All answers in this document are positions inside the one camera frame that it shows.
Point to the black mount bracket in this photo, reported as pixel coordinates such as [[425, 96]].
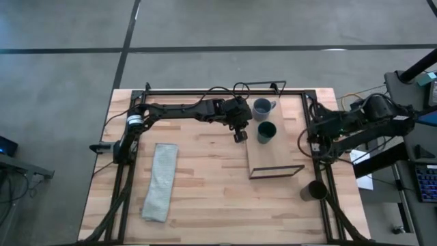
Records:
[[100, 148]]

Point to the white paper sheet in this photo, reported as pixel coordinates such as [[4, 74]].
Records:
[[366, 181]]

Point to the wooden shelf black frame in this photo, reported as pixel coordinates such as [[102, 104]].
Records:
[[269, 153]]

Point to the small black caster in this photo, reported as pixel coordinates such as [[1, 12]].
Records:
[[398, 229]]

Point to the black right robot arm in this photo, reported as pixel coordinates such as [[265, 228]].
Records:
[[375, 140]]

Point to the backlit black keyboard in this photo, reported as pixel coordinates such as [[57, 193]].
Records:
[[426, 184]]

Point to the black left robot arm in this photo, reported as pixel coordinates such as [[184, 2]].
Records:
[[181, 110]]

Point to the dark green cup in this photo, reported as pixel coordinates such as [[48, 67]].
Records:
[[265, 136]]

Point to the black device blue light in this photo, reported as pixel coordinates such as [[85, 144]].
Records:
[[7, 147]]

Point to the black cylinder cup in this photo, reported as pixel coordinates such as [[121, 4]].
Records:
[[309, 194]]

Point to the black triangular stand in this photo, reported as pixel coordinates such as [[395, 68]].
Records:
[[421, 153]]

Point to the black aluminium rig frame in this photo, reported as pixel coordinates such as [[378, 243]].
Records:
[[187, 92]]

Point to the blue-screen monitor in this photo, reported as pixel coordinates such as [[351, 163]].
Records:
[[430, 119]]

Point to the black desk crossbar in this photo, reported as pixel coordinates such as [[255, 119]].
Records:
[[379, 162]]

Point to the black pole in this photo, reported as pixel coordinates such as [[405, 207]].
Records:
[[420, 65]]

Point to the grey folded towel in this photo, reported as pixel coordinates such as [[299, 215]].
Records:
[[160, 181]]

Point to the teal box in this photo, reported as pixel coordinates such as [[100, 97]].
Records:
[[426, 78]]

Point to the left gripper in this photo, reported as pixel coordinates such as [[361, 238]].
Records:
[[242, 114]]

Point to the grey metal stand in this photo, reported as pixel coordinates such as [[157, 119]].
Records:
[[24, 165]]

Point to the grey side desk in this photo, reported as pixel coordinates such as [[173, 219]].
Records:
[[425, 222]]

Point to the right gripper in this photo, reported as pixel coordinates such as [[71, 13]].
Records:
[[343, 124]]

